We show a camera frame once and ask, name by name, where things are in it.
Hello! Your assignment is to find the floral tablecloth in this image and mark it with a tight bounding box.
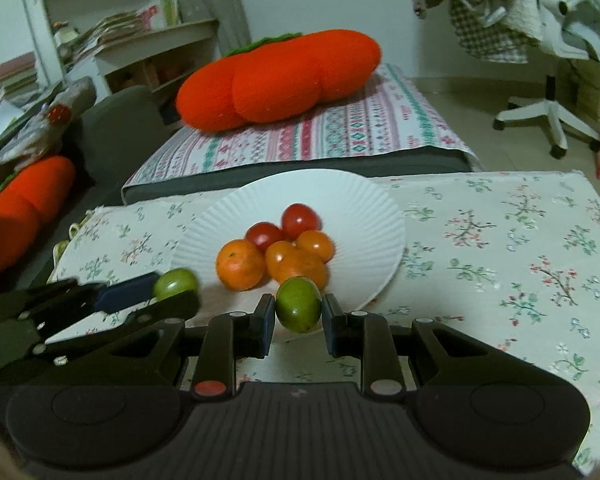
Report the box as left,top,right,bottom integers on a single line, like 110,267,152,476
47,170,600,477

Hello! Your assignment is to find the pile of papers and bags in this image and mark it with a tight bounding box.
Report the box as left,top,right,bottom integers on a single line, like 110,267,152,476
0,76,98,173

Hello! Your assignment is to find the white ribbed plate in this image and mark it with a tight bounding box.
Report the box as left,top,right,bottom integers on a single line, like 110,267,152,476
171,169,407,343

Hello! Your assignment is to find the persimmon plush cushion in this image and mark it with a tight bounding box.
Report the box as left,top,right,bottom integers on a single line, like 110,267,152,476
175,31,382,133

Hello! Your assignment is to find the green lime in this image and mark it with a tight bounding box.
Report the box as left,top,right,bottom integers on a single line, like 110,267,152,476
275,276,324,333
152,268,201,303

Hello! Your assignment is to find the small mandarin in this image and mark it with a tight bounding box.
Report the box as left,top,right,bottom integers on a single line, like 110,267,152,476
275,250,328,291

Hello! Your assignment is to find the orange carrot plush cushion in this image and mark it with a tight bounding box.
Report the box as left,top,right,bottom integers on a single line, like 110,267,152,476
0,156,77,275

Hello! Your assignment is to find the stack of books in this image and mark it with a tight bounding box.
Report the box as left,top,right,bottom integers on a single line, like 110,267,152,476
0,52,39,107

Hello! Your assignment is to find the pile of clothes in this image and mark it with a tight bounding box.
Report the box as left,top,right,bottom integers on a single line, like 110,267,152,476
409,0,600,75

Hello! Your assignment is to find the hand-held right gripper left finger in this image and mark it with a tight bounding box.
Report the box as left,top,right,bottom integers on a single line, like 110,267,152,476
114,294,277,402

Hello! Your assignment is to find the large mandarin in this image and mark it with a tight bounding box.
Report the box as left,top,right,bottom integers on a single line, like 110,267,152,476
215,239,266,292

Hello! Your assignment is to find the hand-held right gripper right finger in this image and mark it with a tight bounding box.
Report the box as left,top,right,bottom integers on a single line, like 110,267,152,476
322,294,487,402

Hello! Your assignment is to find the white office chair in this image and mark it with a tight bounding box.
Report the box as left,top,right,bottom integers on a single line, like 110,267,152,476
494,0,600,160

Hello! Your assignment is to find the striped patterned cushion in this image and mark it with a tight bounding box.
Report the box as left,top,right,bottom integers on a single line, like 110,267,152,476
121,62,482,206

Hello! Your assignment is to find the dark grey sofa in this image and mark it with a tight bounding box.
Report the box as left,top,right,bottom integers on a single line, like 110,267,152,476
10,85,181,281

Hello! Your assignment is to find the white bookshelf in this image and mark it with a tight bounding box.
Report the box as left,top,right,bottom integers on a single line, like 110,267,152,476
30,0,221,95

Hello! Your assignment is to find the orange tomato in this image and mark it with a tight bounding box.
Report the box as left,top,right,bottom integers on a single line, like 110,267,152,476
296,230,336,263
265,240,296,276

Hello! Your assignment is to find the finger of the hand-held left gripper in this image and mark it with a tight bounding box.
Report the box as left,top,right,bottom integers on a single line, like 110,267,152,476
30,292,202,365
0,272,162,330

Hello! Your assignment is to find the red tomato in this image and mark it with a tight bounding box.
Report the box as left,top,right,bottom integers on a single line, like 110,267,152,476
245,222,285,253
281,203,322,241

